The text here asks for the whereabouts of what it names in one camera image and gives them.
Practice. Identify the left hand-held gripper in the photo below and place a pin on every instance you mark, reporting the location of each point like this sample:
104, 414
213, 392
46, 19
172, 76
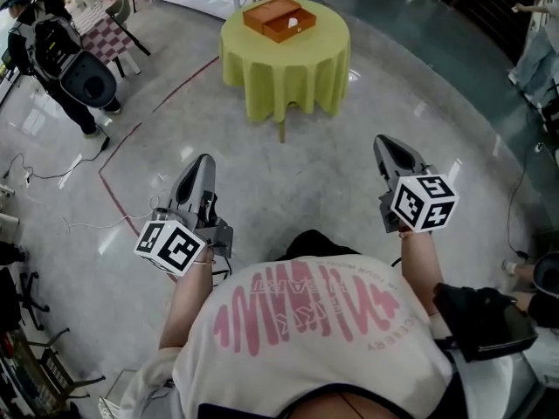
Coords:
172, 247

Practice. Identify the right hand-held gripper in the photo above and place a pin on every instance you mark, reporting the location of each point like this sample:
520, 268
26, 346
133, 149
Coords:
425, 203

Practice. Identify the small white item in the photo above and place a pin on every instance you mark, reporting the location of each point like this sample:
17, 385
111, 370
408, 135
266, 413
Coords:
292, 22

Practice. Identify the orange wooden box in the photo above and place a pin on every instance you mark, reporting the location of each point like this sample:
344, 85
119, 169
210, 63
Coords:
271, 13

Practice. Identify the person's left forearm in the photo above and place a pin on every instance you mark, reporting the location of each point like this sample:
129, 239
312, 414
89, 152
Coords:
185, 304

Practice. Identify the person's right forearm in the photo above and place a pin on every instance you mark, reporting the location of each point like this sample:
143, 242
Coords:
419, 269

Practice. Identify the red wrist band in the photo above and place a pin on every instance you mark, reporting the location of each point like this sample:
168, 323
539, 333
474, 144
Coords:
405, 231

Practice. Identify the white wrist band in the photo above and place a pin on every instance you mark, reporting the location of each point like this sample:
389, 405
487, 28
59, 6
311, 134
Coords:
202, 263

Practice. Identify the wooden table leg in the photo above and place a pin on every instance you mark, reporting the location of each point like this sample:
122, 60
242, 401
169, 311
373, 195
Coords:
282, 131

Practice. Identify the person's black shorts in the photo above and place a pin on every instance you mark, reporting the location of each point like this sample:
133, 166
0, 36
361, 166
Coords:
319, 242

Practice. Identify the round table green tablecloth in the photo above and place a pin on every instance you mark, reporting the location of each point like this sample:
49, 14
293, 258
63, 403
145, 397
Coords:
284, 68

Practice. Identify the grey hard-shell pack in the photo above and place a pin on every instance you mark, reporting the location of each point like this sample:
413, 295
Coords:
89, 81

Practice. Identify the table with checked cloth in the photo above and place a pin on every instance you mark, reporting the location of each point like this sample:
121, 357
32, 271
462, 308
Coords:
107, 37

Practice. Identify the black bag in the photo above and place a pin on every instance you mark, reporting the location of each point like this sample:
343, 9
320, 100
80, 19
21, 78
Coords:
480, 321

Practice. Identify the pale green chair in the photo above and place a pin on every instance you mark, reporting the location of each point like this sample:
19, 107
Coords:
120, 7

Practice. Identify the grey backpack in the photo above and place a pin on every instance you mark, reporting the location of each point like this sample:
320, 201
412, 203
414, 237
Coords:
57, 46

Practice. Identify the person's white printed shirt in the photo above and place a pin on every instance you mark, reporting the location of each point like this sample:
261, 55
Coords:
314, 347

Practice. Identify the black office chair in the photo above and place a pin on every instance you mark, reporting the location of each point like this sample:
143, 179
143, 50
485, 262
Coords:
26, 295

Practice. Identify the black metal rack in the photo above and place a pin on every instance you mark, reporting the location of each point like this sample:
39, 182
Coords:
57, 369

